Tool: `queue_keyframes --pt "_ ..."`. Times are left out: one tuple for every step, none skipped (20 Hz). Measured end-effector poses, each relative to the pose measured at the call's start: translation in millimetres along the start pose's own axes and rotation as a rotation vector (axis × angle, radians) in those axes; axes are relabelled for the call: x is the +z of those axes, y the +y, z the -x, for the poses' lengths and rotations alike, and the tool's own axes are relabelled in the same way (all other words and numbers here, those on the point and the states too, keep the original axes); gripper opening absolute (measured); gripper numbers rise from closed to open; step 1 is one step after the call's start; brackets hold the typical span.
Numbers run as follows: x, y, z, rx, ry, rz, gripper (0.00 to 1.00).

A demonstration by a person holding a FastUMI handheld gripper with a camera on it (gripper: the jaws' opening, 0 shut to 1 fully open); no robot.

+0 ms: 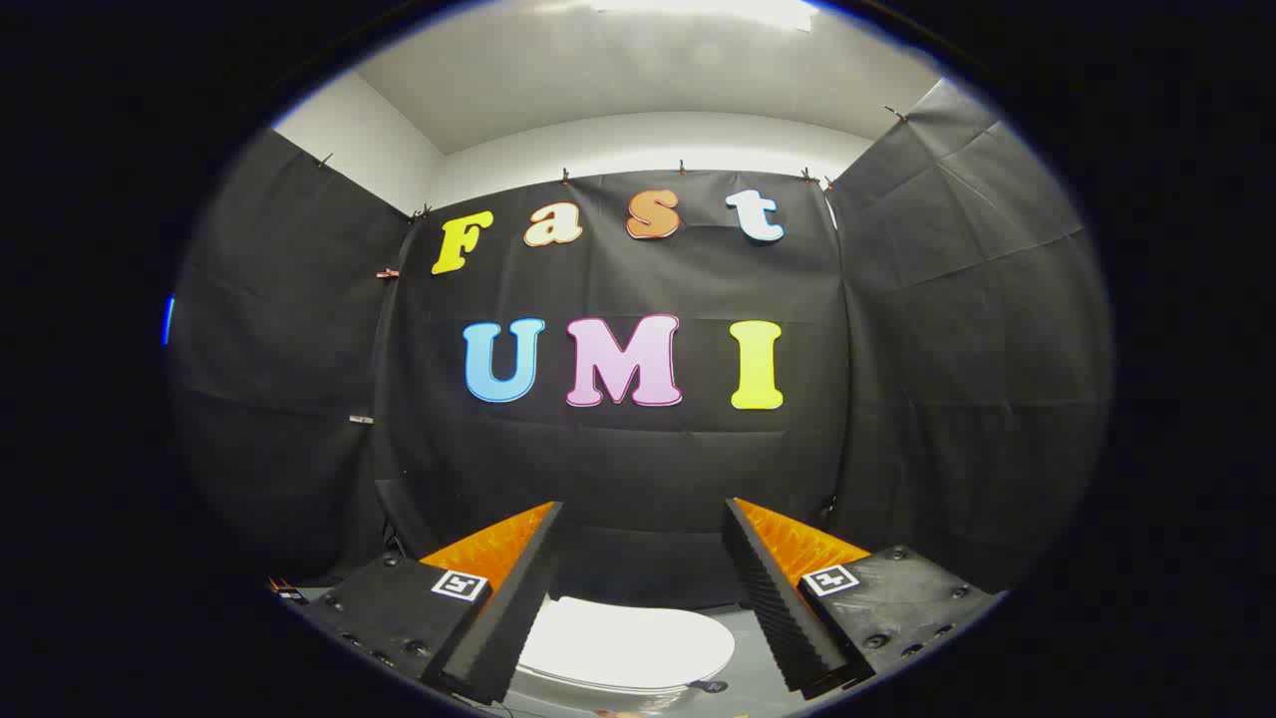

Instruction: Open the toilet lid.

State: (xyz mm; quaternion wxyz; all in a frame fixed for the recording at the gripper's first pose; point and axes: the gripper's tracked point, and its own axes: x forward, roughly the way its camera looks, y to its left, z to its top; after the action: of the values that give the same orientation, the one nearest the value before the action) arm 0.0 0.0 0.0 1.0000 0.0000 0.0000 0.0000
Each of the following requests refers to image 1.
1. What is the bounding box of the black backdrop cloth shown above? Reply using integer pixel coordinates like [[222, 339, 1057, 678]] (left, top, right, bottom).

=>
[[169, 78, 1114, 611]]

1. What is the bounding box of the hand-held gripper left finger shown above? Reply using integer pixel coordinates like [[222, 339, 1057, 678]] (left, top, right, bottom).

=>
[[289, 502, 565, 706]]

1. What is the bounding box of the white toilet lid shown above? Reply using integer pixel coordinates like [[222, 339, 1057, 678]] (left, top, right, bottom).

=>
[[518, 596, 737, 691]]

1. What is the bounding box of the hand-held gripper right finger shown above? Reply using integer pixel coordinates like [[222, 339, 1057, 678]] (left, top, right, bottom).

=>
[[724, 498, 1004, 701]]

